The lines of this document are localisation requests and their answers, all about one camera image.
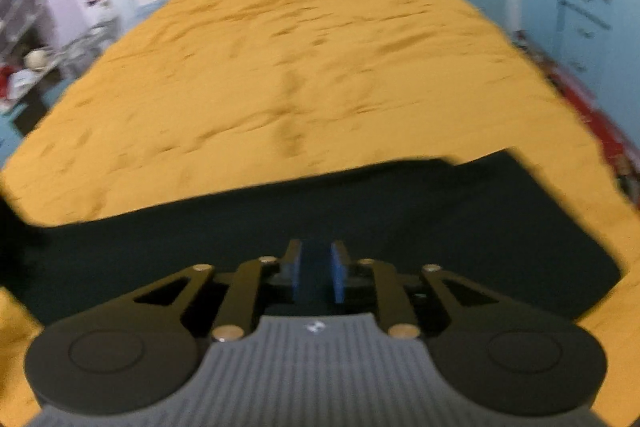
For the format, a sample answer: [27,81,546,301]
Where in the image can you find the dark pants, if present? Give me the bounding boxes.
[0,148,623,326]

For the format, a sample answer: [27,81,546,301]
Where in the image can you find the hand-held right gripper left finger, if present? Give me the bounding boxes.
[131,239,304,341]

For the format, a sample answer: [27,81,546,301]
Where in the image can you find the blue drawer cabinet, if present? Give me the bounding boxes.
[554,0,616,82]

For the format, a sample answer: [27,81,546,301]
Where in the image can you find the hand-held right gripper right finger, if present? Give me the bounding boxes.
[330,240,501,340]

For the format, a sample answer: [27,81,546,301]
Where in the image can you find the cluttered shelf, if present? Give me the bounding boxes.
[0,0,66,112]

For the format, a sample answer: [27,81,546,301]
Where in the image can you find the yellow blanket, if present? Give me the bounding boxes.
[0,0,640,427]

